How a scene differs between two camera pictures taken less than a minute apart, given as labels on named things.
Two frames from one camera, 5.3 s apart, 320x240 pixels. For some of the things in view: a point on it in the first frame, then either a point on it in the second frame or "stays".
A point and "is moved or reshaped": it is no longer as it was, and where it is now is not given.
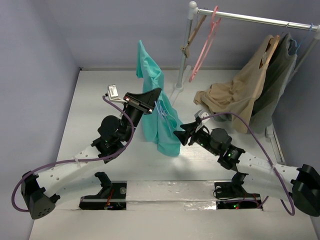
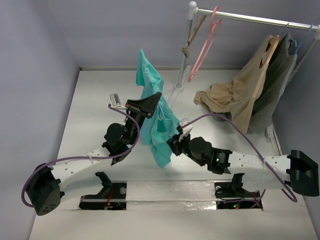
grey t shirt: (278, 71) stays
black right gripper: (193, 134) to (175, 144)
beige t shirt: (239, 97) stays
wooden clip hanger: (185, 49) stays
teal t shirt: (159, 126) is moved or reshaped
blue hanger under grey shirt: (296, 44) stays
